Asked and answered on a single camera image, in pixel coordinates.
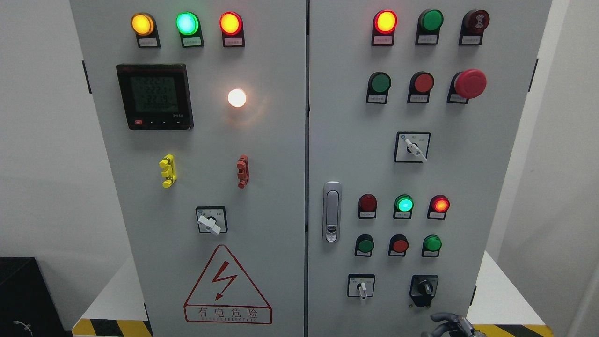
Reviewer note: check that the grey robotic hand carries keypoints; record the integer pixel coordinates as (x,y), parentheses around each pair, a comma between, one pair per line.
(455,325)

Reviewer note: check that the black rotary knob switch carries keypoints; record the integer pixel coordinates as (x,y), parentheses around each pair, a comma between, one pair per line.
(423,289)

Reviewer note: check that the white platform with hazard stripes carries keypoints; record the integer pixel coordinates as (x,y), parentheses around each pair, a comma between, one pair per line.
(498,309)

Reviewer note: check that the green illuminated button lower right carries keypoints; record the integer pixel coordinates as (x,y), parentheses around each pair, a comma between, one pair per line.
(431,246)

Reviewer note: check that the red push button lower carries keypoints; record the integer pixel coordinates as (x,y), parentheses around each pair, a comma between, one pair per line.
(398,245)

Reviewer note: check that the red push button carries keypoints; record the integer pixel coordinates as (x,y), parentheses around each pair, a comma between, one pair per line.
(398,245)
(421,84)

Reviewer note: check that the red indicator lower right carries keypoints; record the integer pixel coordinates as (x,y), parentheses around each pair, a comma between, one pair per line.
(438,207)

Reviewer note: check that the green push button lower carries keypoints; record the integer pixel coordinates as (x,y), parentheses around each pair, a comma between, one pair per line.
(364,245)

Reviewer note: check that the green push button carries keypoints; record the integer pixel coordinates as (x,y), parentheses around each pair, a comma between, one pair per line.
(378,88)
(364,245)

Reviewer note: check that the green lit indicator lower middle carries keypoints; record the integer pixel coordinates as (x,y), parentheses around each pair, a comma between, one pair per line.
(403,207)

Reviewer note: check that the dark red indicator lower left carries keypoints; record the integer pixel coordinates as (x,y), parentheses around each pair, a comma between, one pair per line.
(367,207)

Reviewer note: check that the red electric hazard warning sticker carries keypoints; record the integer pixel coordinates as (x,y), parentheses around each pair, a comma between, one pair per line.
(224,293)

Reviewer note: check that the grey electrical cabinet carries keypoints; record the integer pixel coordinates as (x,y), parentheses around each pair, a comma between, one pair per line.
(305,68)

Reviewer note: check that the red emergency stop button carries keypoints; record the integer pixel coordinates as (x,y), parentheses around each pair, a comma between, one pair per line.
(466,85)

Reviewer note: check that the red push button upper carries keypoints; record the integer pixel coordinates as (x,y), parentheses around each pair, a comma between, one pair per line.
(421,84)

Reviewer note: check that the green push button upper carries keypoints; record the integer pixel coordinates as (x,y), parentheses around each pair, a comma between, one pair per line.
(378,88)

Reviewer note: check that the red terminal connector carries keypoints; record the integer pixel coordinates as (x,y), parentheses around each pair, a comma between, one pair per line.
(243,171)

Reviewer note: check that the dark red buzzer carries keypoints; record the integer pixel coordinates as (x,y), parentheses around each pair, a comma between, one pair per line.
(473,26)

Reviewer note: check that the green indicator top right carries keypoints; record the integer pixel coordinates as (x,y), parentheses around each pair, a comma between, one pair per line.
(428,27)

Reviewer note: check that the red lit indicator right door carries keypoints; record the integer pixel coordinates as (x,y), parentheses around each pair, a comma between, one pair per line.
(384,25)

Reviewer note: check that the white glowing lamp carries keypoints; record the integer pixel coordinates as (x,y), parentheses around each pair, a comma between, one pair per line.
(237,98)

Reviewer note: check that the yellow terminal connector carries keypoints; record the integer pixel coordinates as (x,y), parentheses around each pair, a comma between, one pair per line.
(169,172)

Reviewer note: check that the red-ringed yellow indicator light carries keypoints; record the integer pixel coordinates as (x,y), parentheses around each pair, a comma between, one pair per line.
(232,29)

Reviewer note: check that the black digital power meter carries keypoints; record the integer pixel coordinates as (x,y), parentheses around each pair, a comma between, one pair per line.
(155,96)

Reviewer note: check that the green lit indicator light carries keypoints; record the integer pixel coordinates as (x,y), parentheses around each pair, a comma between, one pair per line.
(189,28)

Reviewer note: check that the black box bottom left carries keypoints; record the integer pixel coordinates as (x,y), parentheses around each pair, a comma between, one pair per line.
(26,307)

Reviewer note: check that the yellow indicator light top left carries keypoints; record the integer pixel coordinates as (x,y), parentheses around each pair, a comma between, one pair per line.
(144,26)

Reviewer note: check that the white-handle selector switch lower right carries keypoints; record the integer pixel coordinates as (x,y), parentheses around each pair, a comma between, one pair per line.
(361,286)

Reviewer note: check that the white-handle selector switch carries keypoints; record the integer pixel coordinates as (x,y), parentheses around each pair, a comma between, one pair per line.
(361,286)
(411,147)

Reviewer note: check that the silver door handle lock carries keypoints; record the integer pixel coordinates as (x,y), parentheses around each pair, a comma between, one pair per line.
(332,196)

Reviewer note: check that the white-handle selector switch upper right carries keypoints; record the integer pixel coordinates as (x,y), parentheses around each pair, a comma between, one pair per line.
(411,147)

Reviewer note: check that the white-handle selector switch left door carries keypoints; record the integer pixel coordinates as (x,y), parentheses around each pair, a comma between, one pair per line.
(211,219)

